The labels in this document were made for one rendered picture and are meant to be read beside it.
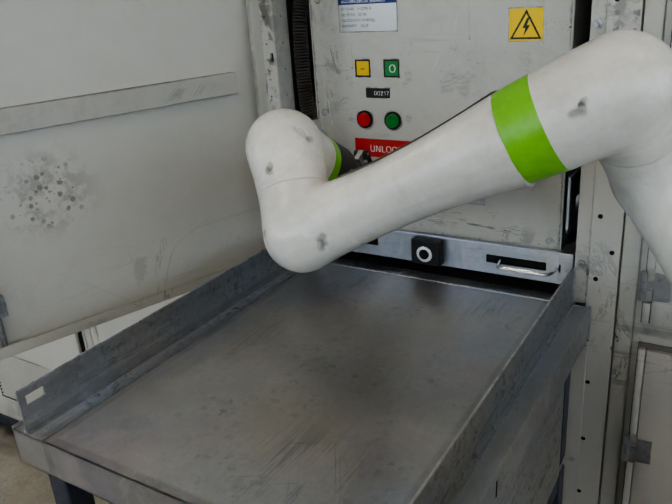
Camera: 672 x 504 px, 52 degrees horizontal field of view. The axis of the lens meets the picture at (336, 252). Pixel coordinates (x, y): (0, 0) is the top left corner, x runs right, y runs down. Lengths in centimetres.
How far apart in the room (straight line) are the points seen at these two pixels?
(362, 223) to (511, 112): 23
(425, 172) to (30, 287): 75
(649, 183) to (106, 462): 73
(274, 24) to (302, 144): 48
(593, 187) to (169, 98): 75
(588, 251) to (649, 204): 37
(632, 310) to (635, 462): 28
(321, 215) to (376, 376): 28
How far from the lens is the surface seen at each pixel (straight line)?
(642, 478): 139
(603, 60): 76
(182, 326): 121
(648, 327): 126
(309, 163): 94
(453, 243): 133
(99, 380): 111
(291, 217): 90
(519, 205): 127
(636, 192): 87
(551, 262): 128
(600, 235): 121
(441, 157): 80
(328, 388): 102
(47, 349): 230
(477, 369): 105
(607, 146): 78
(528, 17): 121
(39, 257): 129
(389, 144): 134
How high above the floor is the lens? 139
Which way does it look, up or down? 21 degrees down
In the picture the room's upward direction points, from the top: 4 degrees counter-clockwise
